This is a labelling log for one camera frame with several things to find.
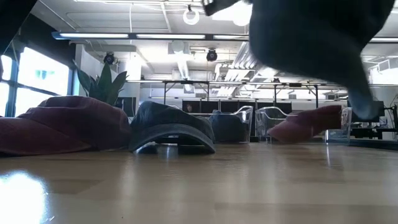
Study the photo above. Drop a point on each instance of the black ceiling camera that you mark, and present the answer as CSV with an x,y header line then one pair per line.
x,y
109,58
211,55

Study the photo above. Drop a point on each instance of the clear plastic bin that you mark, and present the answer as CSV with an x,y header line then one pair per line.
x,y
264,121
249,116

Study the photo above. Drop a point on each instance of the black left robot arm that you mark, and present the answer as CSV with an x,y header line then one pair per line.
x,y
11,14

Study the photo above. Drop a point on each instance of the green snake plant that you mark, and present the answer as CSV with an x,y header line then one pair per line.
x,y
105,84

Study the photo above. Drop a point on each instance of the red baseball cap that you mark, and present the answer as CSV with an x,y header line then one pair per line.
x,y
304,124
68,124

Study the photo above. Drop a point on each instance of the long ceiling light bar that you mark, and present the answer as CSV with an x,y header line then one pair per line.
x,y
124,35

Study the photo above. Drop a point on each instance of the dark grey-blue baseball cap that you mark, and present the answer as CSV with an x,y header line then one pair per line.
x,y
168,124

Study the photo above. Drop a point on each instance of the navy baseball cap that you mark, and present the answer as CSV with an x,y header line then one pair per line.
x,y
228,127

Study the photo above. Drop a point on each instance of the large bright window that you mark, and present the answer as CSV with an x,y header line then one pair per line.
x,y
40,74

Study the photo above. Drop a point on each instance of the denim blue baseball cap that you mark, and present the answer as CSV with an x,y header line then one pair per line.
x,y
311,37

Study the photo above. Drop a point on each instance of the small black computer monitor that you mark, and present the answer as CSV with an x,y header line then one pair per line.
x,y
126,107

